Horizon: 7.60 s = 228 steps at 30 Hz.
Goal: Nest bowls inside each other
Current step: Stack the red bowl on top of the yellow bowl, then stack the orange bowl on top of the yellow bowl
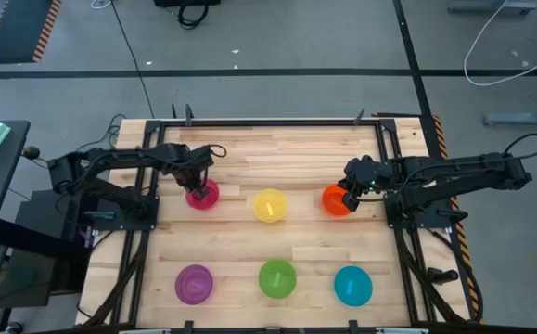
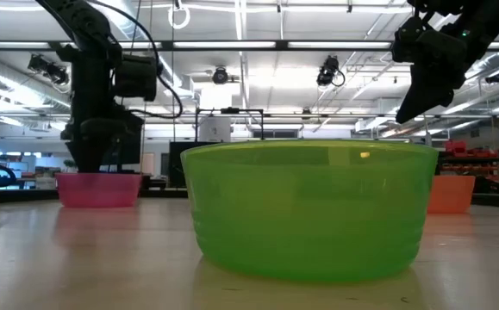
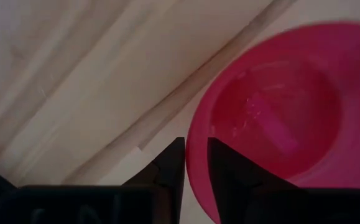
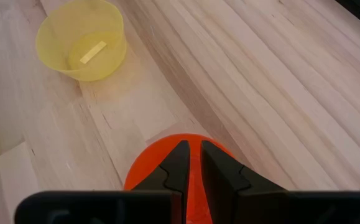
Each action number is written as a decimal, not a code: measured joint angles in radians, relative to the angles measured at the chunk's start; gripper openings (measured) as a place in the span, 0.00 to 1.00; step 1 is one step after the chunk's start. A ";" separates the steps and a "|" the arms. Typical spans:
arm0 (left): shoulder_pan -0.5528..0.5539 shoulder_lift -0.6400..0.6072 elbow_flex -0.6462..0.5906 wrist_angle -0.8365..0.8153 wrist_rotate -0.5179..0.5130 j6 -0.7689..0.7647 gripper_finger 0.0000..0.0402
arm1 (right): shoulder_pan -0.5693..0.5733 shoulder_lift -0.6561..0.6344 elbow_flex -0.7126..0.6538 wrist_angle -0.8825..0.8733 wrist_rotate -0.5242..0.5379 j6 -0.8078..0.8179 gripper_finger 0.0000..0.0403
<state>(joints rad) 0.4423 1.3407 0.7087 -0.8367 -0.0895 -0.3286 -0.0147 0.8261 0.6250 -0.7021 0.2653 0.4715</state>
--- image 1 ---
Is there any black floor box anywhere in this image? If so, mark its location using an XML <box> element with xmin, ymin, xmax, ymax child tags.
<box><xmin>153</xmin><ymin>0</ymin><xmax>222</xmax><ymax>7</ymax></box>

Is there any green plastic bowl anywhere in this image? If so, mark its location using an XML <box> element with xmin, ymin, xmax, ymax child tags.
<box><xmin>258</xmin><ymin>259</ymin><xmax>298</xmax><ymax>300</ymax></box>

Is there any orange black hazard tape strip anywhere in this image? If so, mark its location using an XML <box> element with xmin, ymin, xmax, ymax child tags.
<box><xmin>432</xmin><ymin>114</ymin><xmax>483</xmax><ymax>324</ymax></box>

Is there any black clamp handle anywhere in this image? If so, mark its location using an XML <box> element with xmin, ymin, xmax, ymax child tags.
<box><xmin>427</xmin><ymin>267</ymin><xmax>460</xmax><ymax>286</ymax></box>

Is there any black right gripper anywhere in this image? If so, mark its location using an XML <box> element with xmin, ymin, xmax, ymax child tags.
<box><xmin>337</xmin><ymin>155</ymin><xmax>395</xmax><ymax>213</ymax></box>

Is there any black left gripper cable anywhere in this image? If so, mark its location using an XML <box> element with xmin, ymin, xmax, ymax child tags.
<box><xmin>202</xmin><ymin>143</ymin><xmax>228</xmax><ymax>160</ymax></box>

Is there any orange plastic bowl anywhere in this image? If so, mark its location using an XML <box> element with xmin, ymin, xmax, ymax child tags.
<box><xmin>321</xmin><ymin>184</ymin><xmax>353</xmax><ymax>217</ymax></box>

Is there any white floor cable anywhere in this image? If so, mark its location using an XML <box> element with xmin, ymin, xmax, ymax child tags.
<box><xmin>463</xmin><ymin>0</ymin><xmax>537</xmax><ymax>87</ymax></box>

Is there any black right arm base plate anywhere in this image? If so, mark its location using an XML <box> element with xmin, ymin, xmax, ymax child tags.
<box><xmin>383</xmin><ymin>192</ymin><xmax>468</xmax><ymax>231</ymax></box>

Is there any coiled black cable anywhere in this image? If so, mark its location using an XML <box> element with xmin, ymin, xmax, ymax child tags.
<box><xmin>177</xmin><ymin>3</ymin><xmax>211</xmax><ymax>31</ymax></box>

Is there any purple plastic bowl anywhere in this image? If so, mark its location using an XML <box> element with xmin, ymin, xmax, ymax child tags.
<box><xmin>174</xmin><ymin>263</ymin><xmax>214</xmax><ymax>306</ymax></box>

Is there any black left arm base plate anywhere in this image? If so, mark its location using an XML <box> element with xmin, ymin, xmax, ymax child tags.
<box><xmin>84</xmin><ymin>194</ymin><xmax>160</xmax><ymax>232</ymax></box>

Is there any grey table foot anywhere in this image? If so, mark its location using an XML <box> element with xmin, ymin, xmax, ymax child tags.
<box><xmin>446</xmin><ymin>0</ymin><xmax>537</xmax><ymax>14</ymax></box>
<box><xmin>482</xmin><ymin>95</ymin><xmax>537</xmax><ymax>127</ymax></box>

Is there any blue plastic bowl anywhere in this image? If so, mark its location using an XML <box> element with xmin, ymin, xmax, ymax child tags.
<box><xmin>333</xmin><ymin>265</ymin><xmax>374</xmax><ymax>308</ymax></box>

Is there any yellow plastic bowl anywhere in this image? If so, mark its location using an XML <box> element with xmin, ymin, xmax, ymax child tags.
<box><xmin>252</xmin><ymin>187</ymin><xmax>289</xmax><ymax>224</ymax></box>

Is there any black table cable bundle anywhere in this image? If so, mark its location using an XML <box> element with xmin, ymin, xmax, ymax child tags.
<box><xmin>76</xmin><ymin>113</ymin><xmax>128</xmax><ymax>153</ymax></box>

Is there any black aluminium table frame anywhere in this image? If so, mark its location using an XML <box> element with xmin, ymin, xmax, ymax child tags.
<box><xmin>80</xmin><ymin>116</ymin><xmax>476</xmax><ymax>328</ymax></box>

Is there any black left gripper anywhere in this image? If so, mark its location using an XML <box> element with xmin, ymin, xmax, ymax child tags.
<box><xmin>173</xmin><ymin>146</ymin><xmax>215</xmax><ymax>201</ymax></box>

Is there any black base handle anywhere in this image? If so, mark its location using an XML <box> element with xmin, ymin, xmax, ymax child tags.
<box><xmin>437</xmin><ymin>209</ymin><xmax>469</xmax><ymax>221</ymax></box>

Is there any black striped-edge floor mat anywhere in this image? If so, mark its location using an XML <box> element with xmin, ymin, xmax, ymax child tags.
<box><xmin>0</xmin><ymin>0</ymin><xmax>63</xmax><ymax>65</ymax></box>

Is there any long black floor cable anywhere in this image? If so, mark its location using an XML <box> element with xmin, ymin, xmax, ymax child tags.
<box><xmin>109</xmin><ymin>0</ymin><xmax>156</xmax><ymax>120</ymax></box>

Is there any black equipment cabinet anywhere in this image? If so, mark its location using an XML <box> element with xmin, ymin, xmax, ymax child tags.
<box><xmin>15</xmin><ymin>187</ymin><xmax>100</xmax><ymax>307</ymax></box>

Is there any pink plastic bowl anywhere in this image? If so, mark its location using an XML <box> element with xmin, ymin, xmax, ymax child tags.
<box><xmin>185</xmin><ymin>178</ymin><xmax>221</xmax><ymax>212</ymax></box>

